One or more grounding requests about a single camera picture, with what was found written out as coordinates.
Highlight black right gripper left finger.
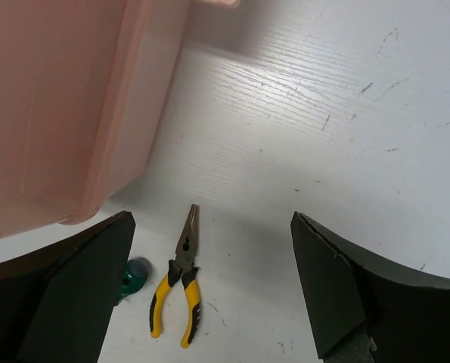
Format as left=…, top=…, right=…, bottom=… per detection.
left=0, top=212, right=135, bottom=362

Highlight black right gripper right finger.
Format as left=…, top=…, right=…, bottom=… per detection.
left=290, top=213, right=450, bottom=362

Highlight green stubby screwdriver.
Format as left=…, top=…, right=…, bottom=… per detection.
left=116, top=256, right=151, bottom=306

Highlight yellow black long-nose pliers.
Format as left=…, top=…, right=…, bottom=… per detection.
left=149, top=204, right=201, bottom=349

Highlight pink plastic toolbox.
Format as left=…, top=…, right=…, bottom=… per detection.
left=0, top=0, right=242, bottom=243

